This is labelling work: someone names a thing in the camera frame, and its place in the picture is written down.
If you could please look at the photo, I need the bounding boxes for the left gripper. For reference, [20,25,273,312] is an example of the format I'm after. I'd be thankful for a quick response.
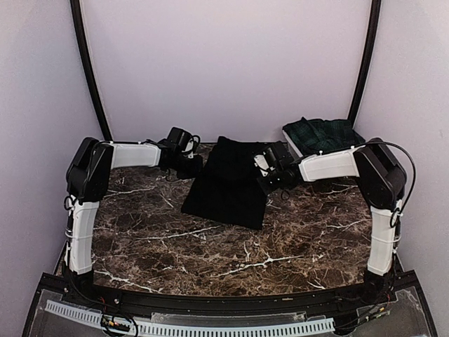
[168,153,205,179]

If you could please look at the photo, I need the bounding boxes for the black t-shirt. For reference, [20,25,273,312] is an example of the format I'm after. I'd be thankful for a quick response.
[181,136,269,230]

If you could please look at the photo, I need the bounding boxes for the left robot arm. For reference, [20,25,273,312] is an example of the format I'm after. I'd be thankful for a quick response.
[65,136,203,275]

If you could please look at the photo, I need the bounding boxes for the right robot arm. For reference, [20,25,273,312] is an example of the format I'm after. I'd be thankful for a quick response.
[253,138,408,276]

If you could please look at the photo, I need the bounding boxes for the white laundry basket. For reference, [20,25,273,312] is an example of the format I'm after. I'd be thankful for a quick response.
[282,130,302,159]

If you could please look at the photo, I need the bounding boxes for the dark green plaid garment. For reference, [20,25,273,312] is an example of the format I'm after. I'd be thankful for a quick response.
[282,117,365,154]

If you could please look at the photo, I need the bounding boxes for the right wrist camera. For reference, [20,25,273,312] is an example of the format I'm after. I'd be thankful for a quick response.
[253,141,294,177]

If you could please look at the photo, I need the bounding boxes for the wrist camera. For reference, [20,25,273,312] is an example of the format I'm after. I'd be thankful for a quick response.
[166,127,201,159]
[253,141,294,177]

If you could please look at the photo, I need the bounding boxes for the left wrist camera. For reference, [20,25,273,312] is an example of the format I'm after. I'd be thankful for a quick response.
[166,127,201,159]

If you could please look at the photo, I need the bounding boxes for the black front rail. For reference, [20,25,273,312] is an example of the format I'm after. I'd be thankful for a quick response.
[65,282,395,317]

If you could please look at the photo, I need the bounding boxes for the white slotted cable duct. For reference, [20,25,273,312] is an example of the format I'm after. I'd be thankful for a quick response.
[44,300,335,337]

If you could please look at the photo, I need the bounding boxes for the left black frame post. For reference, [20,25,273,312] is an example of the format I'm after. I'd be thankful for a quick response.
[69,0,113,141]

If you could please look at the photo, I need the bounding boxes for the black frame post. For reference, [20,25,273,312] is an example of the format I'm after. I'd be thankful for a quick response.
[69,0,113,141]
[347,0,382,127]

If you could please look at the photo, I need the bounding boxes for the right black frame post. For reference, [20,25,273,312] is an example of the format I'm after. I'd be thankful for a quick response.
[347,0,382,127]

